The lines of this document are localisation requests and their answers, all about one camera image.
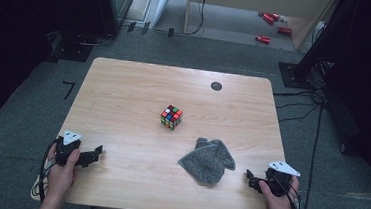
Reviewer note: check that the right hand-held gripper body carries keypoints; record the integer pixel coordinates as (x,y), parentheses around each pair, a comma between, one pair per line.
(280,178)

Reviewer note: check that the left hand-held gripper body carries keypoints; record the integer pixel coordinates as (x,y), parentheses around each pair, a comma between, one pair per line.
(67,148)

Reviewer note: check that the grey knitted cloth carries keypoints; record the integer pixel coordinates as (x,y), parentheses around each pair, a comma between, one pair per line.
(207,161)

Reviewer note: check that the multicoloured puzzle cube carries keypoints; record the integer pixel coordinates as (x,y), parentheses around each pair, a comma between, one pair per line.
(171,116)

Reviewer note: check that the person's right hand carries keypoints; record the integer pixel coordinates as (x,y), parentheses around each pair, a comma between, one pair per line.
(282,207)

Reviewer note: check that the person's left hand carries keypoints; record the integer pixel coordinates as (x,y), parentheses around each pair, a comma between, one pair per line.
(60,181)

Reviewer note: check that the black floor base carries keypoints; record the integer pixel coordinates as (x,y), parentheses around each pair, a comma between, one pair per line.
(72,52)

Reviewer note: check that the dark round table grommet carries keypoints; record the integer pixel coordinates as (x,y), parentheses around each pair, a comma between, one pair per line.
(216,86)

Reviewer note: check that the red can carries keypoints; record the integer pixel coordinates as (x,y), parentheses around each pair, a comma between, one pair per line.
(268,18)
(275,16)
(284,30)
(263,39)

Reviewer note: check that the black cabinet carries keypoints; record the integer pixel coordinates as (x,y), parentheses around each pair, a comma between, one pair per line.
(114,8)

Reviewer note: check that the white board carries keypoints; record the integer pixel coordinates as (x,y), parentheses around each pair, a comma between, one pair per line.
(164,2)

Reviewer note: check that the black stand base plate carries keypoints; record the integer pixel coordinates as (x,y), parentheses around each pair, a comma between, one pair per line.
(291,76)

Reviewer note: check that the black stand post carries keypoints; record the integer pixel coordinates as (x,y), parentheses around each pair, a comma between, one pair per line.
(326,35)

